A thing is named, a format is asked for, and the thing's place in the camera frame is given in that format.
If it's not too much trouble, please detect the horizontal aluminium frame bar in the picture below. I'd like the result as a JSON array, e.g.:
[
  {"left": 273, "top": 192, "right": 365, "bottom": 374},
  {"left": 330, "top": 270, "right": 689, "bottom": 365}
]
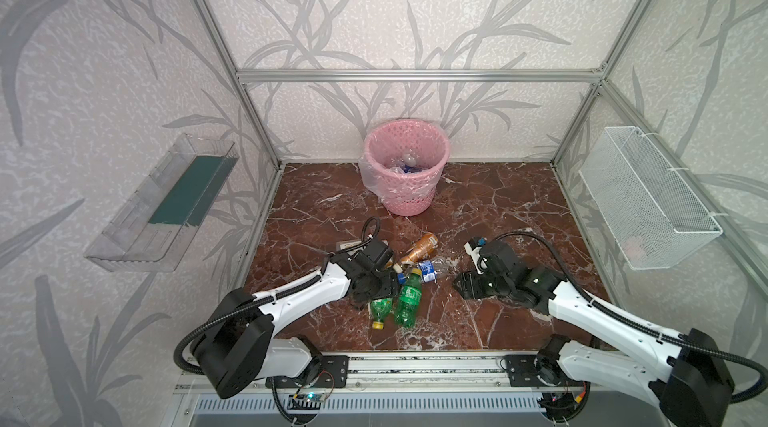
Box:
[{"left": 236, "top": 69, "right": 602, "bottom": 84}]

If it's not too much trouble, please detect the green Sprite bottle yellow cap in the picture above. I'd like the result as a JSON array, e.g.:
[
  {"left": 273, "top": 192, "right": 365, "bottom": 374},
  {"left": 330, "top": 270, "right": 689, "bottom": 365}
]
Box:
[{"left": 395, "top": 267, "right": 422, "bottom": 328}]

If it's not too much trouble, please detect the clear bottle bird label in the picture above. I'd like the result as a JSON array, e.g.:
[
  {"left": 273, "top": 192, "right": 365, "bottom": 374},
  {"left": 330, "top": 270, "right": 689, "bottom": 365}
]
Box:
[{"left": 334, "top": 239, "right": 361, "bottom": 251}]

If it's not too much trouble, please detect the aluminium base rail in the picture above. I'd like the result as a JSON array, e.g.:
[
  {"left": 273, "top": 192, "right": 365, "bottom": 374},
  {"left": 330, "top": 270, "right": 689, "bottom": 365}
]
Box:
[{"left": 173, "top": 350, "right": 667, "bottom": 413}]

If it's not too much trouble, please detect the pink perforated plastic bin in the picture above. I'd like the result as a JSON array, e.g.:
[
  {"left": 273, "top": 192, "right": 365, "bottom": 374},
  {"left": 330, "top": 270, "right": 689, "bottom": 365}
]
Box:
[{"left": 358, "top": 119, "right": 451, "bottom": 217}]

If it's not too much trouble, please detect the crushed green Sprite bottle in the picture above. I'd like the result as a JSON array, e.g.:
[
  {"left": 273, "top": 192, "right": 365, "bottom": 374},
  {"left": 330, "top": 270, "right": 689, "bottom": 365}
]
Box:
[{"left": 369, "top": 298, "right": 393, "bottom": 330}]

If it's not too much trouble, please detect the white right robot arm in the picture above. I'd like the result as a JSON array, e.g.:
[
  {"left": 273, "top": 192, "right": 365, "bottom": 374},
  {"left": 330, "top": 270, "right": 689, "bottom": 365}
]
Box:
[{"left": 453, "top": 234, "right": 767, "bottom": 426}]

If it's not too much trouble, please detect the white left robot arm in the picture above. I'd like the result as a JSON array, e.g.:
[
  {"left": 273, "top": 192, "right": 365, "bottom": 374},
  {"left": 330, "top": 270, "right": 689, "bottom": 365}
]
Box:
[{"left": 173, "top": 217, "right": 399, "bottom": 399}]

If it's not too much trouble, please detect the crushed clear bottle blue label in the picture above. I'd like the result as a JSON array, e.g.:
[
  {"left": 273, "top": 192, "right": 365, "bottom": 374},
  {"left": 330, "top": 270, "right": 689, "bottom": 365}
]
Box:
[{"left": 418, "top": 256, "right": 458, "bottom": 283}]

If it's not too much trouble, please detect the clear wall tray green mat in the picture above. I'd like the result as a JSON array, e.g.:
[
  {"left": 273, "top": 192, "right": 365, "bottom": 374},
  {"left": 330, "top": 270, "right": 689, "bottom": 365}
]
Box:
[{"left": 84, "top": 134, "right": 239, "bottom": 273}]

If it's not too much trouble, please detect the white wire mesh basket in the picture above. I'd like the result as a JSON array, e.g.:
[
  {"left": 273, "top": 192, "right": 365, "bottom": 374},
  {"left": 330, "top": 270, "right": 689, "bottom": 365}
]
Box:
[{"left": 579, "top": 126, "right": 723, "bottom": 271}]

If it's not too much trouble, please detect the clear plastic bin liner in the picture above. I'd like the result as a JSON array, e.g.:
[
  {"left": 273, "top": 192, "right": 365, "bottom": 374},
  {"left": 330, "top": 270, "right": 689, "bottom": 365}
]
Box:
[{"left": 358, "top": 151, "right": 445, "bottom": 217}]

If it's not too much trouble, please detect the clear bottle white cap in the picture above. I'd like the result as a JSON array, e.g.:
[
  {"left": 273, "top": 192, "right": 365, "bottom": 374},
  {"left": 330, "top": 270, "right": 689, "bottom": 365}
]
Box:
[{"left": 401, "top": 153, "right": 418, "bottom": 167}]

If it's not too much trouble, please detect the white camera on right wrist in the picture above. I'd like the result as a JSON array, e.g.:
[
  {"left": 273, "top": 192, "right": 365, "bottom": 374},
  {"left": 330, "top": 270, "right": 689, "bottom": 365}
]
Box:
[{"left": 464, "top": 237, "right": 487, "bottom": 275}]

